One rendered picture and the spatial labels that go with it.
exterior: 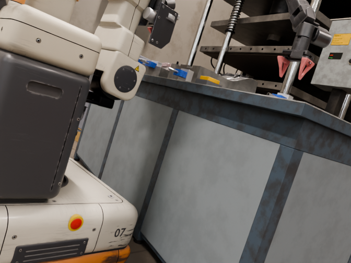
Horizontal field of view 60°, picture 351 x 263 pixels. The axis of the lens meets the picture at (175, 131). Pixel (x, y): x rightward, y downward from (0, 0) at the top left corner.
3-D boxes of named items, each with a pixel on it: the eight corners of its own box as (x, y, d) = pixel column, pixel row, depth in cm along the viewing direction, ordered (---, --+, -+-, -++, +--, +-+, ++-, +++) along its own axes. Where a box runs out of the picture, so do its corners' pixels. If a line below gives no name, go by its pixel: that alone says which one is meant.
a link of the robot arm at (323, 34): (291, 22, 121) (306, 6, 114) (314, 32, 124) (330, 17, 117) (293, 44, 115) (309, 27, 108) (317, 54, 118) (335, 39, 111)
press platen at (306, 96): (285, 91, 194) (288, 83, 193) (190, 76, 285) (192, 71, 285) (342, 118, 235) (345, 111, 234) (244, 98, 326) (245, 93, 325)
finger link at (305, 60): (291, 80, 118) (299, 57, 117) (308, 83, 112) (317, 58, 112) (282, 75, 113) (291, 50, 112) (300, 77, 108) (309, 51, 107)
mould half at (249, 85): (194, 85, 136) (203, 56, 135) (166, 80, 158) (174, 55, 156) (265, 112, 164) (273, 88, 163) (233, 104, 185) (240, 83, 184)
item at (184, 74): (170, 75, 126) (174, 62, 125) (162, 73, 129) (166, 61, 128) (190, 83, 135) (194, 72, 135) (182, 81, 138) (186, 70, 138)
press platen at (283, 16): (314, 16, 191) (317, 9, 191) (210, 26, 283) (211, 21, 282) (365, 55, 230) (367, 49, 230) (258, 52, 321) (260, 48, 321)
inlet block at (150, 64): (142, 66, 154) (145, 55, 153) (136, 64, 157) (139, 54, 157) (159, 73, 164) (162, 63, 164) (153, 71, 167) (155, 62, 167)
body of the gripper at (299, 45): (288, 59, 120) (294, 41, 119) (313, 61, 112) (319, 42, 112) (280, 54, 116) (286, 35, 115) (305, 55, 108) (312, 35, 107)
